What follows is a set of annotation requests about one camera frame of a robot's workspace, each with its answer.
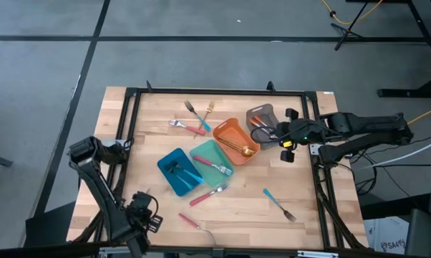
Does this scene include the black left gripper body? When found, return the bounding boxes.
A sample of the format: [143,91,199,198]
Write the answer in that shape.
[129,191,164,234]

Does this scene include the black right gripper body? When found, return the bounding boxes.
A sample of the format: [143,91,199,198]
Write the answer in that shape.
[280,107,322,163]

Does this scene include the grey plastic bin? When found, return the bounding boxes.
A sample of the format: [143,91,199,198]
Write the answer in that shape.
[246,103,284,150]

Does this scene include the orange plastic bin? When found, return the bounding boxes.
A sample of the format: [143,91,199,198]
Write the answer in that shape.
[212,117,261,166]

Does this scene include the blue plastic bin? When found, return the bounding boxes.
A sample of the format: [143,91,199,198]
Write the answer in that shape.
[156,147,205,198]

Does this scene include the teal plastic bin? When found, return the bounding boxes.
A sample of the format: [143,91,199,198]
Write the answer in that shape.
[189,138,235,188]

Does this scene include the black crossbar silver brackets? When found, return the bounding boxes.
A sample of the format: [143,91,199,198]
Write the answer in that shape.
[0,242,381,258]

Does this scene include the black tripod stand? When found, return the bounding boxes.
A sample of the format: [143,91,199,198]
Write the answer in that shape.
[329,0,370,52]

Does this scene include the white cardboard box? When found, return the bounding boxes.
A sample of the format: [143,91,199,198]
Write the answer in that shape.
[364,216,410,256]

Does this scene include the dark grey case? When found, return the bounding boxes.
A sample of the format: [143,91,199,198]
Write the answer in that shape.
[404,209,431,258]

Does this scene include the black aluminium table frame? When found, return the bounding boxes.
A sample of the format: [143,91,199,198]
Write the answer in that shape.
[67,80,372,252]

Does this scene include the black cable bundle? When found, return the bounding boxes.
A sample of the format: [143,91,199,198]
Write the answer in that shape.
[344,134,431,198]

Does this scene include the black desk leg frame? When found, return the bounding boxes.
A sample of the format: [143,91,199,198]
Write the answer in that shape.
[346,0,431,98]

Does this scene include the black table base plate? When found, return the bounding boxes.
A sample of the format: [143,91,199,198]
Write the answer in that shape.
[24,200,77,248]
[360,193,431,220]

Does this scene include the white cable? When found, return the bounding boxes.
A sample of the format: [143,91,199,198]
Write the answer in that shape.
[365,135,431,168]

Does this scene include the yellow floor cable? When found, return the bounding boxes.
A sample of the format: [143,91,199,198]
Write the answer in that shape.
[321,0,384,26]

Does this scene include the yellow cable with plug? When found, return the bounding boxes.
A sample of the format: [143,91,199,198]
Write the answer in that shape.
[408,102,431,125]

